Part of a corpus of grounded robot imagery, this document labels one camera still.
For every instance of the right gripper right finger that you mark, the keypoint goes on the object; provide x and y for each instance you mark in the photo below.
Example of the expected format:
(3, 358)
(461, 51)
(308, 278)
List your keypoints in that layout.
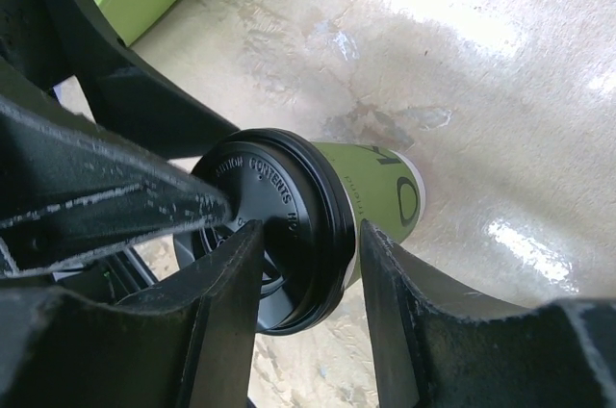
(439, 343)

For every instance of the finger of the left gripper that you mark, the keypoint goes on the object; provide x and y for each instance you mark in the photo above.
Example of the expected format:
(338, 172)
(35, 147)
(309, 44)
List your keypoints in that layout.
(72, 191)
(49, 41)

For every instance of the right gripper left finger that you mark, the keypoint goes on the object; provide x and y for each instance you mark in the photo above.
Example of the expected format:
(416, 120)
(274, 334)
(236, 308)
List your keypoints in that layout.
(186, 341)

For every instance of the black plastic cup lid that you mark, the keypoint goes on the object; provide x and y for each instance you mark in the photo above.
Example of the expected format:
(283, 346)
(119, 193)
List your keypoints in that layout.
(283, 181)

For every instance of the green paper coffee cup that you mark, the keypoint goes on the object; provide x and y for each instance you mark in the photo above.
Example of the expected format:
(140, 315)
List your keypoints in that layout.
(355, 183)

